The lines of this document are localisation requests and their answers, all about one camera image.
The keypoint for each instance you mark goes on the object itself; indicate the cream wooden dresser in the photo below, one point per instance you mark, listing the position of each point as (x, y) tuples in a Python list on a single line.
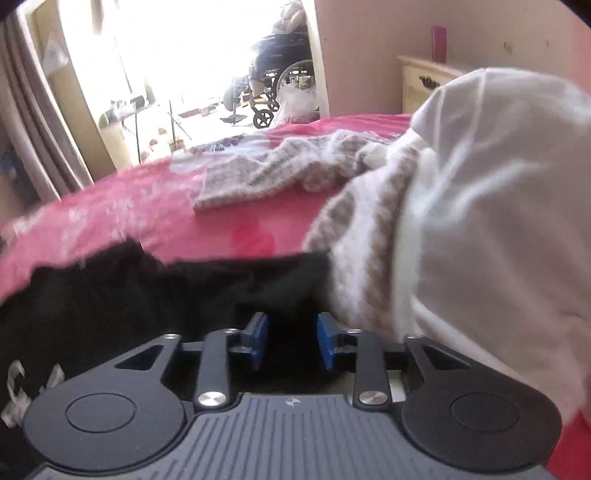
[(418, 85)]

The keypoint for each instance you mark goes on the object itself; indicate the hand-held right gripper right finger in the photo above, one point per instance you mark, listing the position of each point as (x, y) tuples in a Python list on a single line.
[(326, 342)]

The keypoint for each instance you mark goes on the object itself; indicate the beige and white knit sweater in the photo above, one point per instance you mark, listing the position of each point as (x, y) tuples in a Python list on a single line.
[(277, 170)]

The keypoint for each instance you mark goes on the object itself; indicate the black wheelchair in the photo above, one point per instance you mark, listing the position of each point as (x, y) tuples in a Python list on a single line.
[(286, 78)]

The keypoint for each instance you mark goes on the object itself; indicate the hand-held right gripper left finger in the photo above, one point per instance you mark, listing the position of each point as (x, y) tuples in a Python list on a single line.
[(261, 339)]

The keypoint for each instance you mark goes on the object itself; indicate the black garment with white print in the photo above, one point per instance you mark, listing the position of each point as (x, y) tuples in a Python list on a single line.
[(138, 295)]

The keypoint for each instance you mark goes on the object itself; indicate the pink cup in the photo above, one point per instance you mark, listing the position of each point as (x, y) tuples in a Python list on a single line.
[(438, 44)]

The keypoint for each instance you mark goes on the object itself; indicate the red printed bed blanket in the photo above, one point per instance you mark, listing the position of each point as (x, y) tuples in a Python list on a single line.
[(138, 217)]

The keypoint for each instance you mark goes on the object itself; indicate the beige curtain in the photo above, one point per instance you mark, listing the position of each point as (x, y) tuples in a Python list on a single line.
[(27, 115)]

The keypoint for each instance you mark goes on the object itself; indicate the white cloth garment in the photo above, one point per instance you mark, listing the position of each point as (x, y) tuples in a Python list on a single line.
[(498, 207)]

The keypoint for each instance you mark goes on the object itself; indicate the small folding table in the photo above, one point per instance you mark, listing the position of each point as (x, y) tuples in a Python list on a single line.
[(134, 104)]

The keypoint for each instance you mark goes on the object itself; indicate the white plastic bag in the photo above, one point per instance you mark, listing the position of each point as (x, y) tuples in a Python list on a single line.
[(295, 101)]

